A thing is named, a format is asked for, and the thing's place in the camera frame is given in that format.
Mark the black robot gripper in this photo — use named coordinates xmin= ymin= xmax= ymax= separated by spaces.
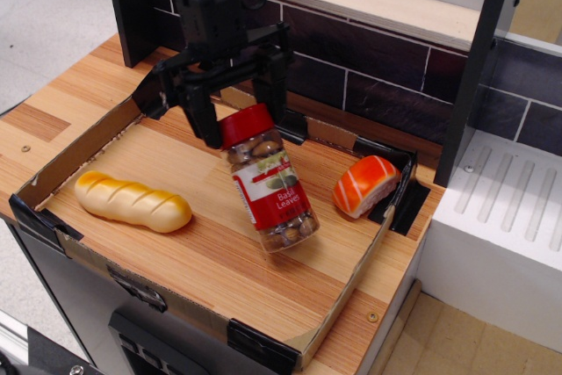
xmin=153 ymin=0 xmax=292 ymax=149

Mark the basil leaves bottle red lid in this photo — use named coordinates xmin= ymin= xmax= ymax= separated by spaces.
xmin=218 ymin=102 xmax=321 ymax=255

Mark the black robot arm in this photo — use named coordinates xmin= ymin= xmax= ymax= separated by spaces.
xmin=149 ymin=0 xmax=292 ymax=148

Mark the wooden shelf board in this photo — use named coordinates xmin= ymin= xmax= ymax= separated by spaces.
xmin=282 ymin=0 xmax=479 ymax=52

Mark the black left side panel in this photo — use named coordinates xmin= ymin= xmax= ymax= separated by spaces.
xmin=112 ymin=0 xmax=159 ymax=68

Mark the toy salmon nigiri sushi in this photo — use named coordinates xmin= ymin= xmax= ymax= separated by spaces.
xmin=332 ymin=155 xmax=401 ymax=219

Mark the toy bread loaf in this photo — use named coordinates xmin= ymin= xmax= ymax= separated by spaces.
xmin=74 ymin=171 xmax=192 ymax=234

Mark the brass screw front right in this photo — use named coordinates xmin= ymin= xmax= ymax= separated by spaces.
xmin=366 ymin=312 xmax=378 ymax=323

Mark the white toy sink unit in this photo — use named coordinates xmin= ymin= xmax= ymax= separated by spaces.
xmin=417 ymin=34 xmax=561 ymax=350

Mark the black vertical post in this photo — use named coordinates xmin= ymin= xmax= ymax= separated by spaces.
xmin=434 ymin=0 xmax=506 ymax=187

